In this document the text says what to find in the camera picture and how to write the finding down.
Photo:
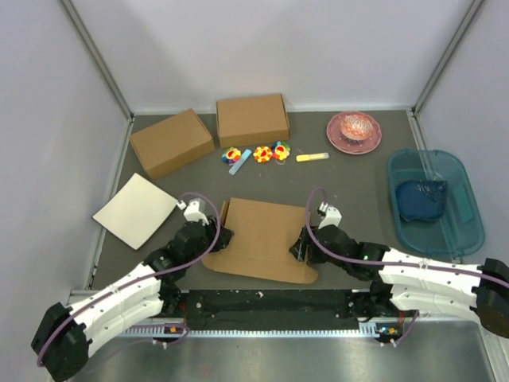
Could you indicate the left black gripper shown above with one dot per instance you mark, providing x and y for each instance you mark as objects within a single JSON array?
[{"x": 224, "y": 238}]

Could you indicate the blue chalk stick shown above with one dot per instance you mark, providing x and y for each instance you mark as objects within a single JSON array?
[{"x": 238, "y": 164}]

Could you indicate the orange flower plush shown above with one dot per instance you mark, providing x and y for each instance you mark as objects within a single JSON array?
[{"x": 262, "y": 154}]

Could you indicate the yellow chalk stick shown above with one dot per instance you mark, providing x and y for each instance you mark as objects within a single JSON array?
[{"x": 312, "y": 157}]

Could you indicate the rainbow flower plush right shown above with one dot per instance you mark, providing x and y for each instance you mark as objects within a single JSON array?
[{"x": 281, "y": 150}]

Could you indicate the dark blue dish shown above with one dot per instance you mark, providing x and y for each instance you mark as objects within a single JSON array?
[{"x": 423, "y": 200}]

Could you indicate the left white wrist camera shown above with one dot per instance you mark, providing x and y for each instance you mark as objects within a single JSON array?
[{"x": 194, "y": 210}]

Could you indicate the pink plate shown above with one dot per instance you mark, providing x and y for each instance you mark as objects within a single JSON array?
[{"x": 349, "y": 147}]

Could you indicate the rainbow flower plush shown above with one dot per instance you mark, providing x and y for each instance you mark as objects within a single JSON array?
[
  {"x": 231, "y": 155},
  {"x": 281, "y": 150}
]

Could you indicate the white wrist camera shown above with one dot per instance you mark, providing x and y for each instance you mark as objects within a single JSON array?
[
  {"x": 194, "y": 210},
  {"x": 329, "y": 214}
]

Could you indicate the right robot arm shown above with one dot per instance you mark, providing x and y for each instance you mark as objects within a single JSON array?
[{"x": 406, "y": 282}]

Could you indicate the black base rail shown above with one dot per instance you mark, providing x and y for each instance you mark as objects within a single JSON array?
[{"x": 207, "y": 303}]

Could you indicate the teal plastic bin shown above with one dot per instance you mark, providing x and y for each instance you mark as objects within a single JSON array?
[{"x": 459, "y": 232}]

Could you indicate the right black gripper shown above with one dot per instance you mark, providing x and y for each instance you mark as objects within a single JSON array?
[{"x": 301, "y": 248}]

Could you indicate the white square board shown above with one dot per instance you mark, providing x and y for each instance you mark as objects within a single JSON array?
[{"x": 136, "y": 211}]

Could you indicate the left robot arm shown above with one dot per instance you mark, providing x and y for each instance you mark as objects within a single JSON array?
[{"x": 68, "y": 336}]

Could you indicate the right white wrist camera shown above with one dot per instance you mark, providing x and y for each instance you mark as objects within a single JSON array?
[{"x": 329, "y": 214}]

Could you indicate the cardboard box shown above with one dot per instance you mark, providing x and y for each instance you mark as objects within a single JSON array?
[
  {"x": 262, "y": 236},
  {"x": 172, "y": 143},
  {"x": 252, "y": 120}
]

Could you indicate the rainbow flower plush left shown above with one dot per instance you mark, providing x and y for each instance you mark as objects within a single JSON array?
[{"x": 231, "y": 155}]

